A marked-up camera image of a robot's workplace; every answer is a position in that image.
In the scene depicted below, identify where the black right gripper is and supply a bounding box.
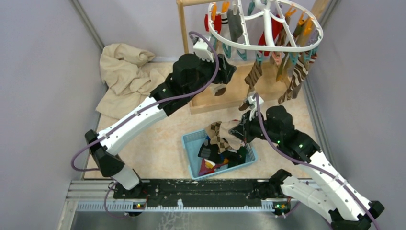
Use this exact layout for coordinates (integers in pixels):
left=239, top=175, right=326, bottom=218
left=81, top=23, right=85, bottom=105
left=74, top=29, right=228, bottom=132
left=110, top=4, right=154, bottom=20
left=229, top=109, right=281, bottom=144

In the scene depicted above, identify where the grey red reindeer sock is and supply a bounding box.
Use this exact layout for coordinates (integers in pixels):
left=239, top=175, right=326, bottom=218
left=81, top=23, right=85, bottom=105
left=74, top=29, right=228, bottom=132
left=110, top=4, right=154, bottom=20
left=219, top=120, right=243, bottom=150

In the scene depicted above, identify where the black blue white sock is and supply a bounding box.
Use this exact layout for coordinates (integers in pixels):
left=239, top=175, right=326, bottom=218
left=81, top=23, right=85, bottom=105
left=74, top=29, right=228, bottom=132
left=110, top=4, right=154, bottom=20
left=197, top=136, right=227, bottom=164

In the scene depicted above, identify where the maroon pink sock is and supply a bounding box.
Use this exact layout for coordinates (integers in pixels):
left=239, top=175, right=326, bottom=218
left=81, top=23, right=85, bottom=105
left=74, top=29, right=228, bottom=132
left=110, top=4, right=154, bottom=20
left=198, top=159, right=223, bottom=176

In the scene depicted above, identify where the light blue plastic basket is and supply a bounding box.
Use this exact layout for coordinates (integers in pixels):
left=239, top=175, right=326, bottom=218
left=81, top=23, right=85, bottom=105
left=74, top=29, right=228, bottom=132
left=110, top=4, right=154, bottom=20
left=181, top=129, right=258, bottom=181

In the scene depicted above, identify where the brown green argyle sock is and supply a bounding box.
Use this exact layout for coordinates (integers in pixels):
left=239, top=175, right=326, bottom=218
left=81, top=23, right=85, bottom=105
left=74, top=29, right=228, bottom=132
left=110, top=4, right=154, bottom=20
left=204, top=121, right=230, bottom=154

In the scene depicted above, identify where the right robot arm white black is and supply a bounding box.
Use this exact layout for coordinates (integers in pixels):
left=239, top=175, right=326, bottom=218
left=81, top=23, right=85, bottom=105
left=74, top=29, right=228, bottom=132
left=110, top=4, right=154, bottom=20
left=229, top=105, right=384, bottom=230

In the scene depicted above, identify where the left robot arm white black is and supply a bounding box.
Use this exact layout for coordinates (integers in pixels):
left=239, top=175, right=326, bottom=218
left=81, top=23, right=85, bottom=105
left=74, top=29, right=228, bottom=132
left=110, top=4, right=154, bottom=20
left=85, top=54, right=237, bottom=198

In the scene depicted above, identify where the teal hanger clip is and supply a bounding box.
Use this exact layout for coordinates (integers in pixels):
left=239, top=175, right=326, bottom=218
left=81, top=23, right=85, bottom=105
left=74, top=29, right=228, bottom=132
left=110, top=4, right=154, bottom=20
left=222, top=43, right=232, bottom=59

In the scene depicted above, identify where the pink hanger clip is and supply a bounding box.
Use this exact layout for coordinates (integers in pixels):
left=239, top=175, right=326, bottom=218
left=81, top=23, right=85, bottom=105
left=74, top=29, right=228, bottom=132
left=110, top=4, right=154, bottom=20
left=271, top=52, right=282, bottom=66

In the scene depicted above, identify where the white plastic sock hanger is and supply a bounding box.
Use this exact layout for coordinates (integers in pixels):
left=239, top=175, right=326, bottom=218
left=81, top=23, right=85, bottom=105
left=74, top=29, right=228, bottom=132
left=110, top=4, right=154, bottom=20
left=207, top=0, right=324, bottom=53

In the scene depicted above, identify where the cream brown patch sock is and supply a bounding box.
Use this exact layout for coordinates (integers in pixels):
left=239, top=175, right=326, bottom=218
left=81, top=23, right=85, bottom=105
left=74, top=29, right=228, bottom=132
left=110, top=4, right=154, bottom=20
left=209, top=83, right=226, bottom=96

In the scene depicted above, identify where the brown tan striped sock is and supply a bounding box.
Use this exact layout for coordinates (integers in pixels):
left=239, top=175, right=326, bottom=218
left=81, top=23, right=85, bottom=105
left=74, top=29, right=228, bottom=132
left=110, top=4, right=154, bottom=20
left=244, top=61, right=263, bottom=97

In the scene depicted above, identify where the white black striped sock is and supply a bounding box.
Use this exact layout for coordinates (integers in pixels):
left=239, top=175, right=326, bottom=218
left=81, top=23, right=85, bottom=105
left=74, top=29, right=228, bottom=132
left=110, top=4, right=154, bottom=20
left=203, top=13, right=228, bottom=34

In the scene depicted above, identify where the grey ankle sock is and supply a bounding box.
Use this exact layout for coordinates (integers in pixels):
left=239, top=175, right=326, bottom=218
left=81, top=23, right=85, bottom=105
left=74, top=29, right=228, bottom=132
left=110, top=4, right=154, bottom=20
left=227, top=9, right=243, bottom=42

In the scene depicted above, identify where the red and cream sock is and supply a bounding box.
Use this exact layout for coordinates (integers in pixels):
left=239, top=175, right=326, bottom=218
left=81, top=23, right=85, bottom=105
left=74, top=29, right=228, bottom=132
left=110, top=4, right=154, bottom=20
left=258, top=11, right=283, bottom=47

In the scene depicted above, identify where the brown white striped sock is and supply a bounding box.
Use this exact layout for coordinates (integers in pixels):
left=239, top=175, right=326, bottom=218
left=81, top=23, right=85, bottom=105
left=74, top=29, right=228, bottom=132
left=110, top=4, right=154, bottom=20
left=278, top=53, right=317, bottom=104

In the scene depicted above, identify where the beige crumpled cloth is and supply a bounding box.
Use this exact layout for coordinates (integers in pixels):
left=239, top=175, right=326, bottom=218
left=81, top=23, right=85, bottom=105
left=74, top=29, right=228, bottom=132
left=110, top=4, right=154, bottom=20
left=96, top=43, right=172, bottom=119

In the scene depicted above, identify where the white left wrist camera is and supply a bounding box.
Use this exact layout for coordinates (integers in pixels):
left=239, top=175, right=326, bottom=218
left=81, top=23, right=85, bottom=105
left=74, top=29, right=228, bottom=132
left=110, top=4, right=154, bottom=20
left=193, top=37, right=214, bottom=62

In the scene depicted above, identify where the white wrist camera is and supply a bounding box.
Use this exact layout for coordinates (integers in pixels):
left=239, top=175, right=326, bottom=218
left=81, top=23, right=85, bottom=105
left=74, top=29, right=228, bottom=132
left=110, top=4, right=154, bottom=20
left=193, top=37, right=214, bottom=62
left=246, top=93, right=258, bottom=121

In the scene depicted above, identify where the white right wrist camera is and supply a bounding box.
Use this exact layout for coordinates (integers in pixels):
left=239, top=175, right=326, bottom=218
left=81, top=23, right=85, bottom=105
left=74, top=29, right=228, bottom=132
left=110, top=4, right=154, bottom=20
left=246, top=93, right=258, bottom=121

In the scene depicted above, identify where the wooden hanger stand frame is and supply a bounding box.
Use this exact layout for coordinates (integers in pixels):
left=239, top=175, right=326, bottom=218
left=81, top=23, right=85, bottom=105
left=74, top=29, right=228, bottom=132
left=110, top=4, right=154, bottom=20
left=190, top=0, right=329, bottom=114

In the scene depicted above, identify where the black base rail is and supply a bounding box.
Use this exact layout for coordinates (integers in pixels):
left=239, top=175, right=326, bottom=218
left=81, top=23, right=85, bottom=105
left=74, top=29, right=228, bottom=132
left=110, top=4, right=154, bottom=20
left=68, top=178, right=302, bottom=218

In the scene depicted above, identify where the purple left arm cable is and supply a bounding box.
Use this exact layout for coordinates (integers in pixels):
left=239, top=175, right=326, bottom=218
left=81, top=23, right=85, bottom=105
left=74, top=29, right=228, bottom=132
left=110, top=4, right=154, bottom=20
left=70, top=31, right=220, bottom=219

